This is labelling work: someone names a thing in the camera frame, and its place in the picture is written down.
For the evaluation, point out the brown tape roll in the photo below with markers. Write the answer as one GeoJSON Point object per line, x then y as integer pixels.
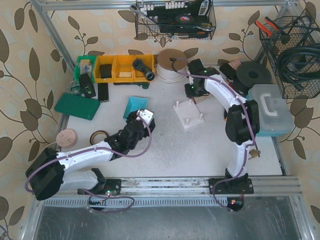
{"type": "Point", "coordinates": [98, 136]}

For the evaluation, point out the black disc spool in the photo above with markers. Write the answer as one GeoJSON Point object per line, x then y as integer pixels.
{"type": "Point", "coordinates": [249, 74]}

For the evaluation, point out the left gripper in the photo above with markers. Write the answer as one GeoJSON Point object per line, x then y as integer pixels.
{"type": "Point", "coordinates": [139, 120]}

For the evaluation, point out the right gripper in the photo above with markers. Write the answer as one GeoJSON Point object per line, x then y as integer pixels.
{"type": "Point", "coordinates": [194, 91]}

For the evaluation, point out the yellow storage bin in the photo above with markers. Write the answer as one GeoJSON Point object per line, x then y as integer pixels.
{"type": "Point", "coordinates": [122, 68]}

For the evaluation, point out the blue plastic tray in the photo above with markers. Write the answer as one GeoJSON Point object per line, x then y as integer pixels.
{"type": "Point", "coordinates": [133, 105]}

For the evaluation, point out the black box in bin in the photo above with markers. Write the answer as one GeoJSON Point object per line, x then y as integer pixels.
{"type": "Point", "coordinates": [105, 71]}

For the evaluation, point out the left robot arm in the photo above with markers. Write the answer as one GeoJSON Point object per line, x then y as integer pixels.
{"type": "Point", "coordinates": [53, 171]}

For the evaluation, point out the black orange screwdriver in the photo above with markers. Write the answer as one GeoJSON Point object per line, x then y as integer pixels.
{"type": "Point", "coordinates": [225, 115]}

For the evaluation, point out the white cable spool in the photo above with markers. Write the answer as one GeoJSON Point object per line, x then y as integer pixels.
{"type": "Point", "coordinates": [164, 71]}

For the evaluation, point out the silver wrench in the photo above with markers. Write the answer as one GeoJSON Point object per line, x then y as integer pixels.
{"type": "Point", "coordinates": [136, 10]}

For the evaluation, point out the black tape roll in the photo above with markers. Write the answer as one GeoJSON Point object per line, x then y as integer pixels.
{"type": "Point", "coordinates": [184, 19]}

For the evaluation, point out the orange handled pliers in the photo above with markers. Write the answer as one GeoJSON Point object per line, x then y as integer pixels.
{"type": "Point", "coordinates": [269, 23]}

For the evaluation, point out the green cutting mat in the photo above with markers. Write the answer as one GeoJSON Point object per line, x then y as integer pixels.
{"type": "Point", "coordinates": [77, 106]}

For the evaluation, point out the dark grey pipe fitting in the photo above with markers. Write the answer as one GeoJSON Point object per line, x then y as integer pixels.
{"type": "Point", "coordinates": [140, 66]}

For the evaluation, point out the wire basket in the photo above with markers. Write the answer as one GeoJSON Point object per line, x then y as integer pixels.
{"type": "Point", "coordinates": [294, 56]}
{"type": "Point", "coordinates": [166, 20]}

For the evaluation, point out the right wire basket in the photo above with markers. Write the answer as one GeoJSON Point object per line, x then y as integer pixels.
{"type": "Point", "coordinates": [294, 56]}

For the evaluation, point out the black rectangular block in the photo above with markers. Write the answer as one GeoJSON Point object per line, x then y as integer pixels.
{"type": "Point", "coordinates": [103, 92]}

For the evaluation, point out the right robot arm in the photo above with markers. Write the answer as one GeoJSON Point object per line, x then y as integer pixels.
{"type": "Point", "coordinates": [242, 115]}

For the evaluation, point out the top wire basket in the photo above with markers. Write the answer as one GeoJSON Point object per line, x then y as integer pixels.
{"type": "Point", "coordinates": [166, 20]}

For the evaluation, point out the green storage bin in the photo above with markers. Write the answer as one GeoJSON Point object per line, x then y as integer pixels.
{"type": "Point", "coordinates": [84, 65]}

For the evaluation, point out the white peg base plate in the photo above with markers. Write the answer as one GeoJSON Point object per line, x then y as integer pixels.
{"type": "Point", "coordinates": [188, 113]}

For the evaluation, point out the blue clear toolbox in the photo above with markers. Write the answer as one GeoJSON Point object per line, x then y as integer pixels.
{"type": "Point", "coordinates": [275, 118]}

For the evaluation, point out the black green meter device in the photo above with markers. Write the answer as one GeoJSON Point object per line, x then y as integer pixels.
{"type": "Point", "coordinates": [86, 86]}

